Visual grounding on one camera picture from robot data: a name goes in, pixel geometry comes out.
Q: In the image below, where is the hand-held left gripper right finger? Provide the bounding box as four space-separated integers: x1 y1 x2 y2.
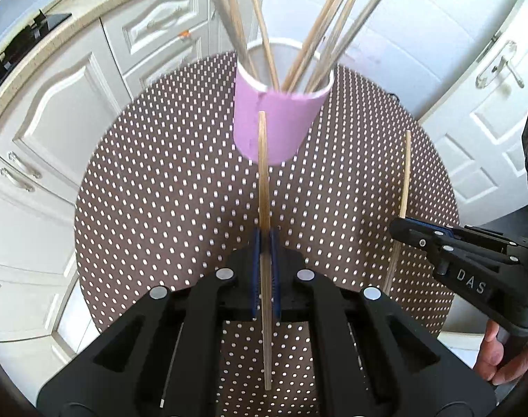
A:
270 228 497 417

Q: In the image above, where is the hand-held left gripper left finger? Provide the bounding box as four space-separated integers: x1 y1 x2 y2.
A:
37 228 263 417

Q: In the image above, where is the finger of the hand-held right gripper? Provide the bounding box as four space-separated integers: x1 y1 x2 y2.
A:
389 217 455 253
453 224 528 249

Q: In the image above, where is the single wooden chopstick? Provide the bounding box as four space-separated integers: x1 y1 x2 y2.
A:
257 111 273 391
383 129 413 296

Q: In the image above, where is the pink cup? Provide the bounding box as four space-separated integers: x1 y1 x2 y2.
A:
233 39 336 166

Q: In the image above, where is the bundle of wooden chopsticks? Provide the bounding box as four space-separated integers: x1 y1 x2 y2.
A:
193 0 410 93

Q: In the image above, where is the person's right hand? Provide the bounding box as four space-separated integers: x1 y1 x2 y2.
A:
472 319 528 386

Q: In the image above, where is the white panel door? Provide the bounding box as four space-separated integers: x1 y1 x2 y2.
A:
333 0 528 227

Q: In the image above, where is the brown polka-dot tablecloth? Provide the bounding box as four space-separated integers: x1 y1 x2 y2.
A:
75 51 460 417

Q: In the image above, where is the cream base cabinet unit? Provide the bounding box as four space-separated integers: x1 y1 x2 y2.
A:
0 0 269 357

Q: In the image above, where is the black glass stove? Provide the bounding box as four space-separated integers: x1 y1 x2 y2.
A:
0 9 72 96

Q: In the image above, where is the metal door handle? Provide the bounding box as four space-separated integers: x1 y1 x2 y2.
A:
476 30 525 92

